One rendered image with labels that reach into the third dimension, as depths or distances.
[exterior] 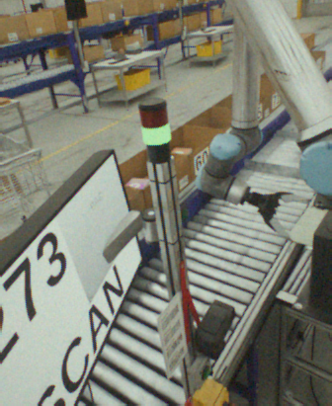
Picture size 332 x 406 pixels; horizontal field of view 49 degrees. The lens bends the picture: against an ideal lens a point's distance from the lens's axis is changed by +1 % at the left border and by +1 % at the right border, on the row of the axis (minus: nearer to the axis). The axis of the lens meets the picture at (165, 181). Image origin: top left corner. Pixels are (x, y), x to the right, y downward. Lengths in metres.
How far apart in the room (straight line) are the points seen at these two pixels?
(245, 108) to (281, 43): 0.32
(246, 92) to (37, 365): 0.94
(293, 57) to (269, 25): 0.10
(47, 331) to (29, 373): 0.06
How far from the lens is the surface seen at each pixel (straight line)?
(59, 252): 0.60
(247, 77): 1.19
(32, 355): 0.58
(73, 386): 0.69
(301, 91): 0.95
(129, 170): 1.99
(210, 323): 0.98
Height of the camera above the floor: 1.83
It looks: 28 degrees down
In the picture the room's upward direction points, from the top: 8 degrees counter-clockwise
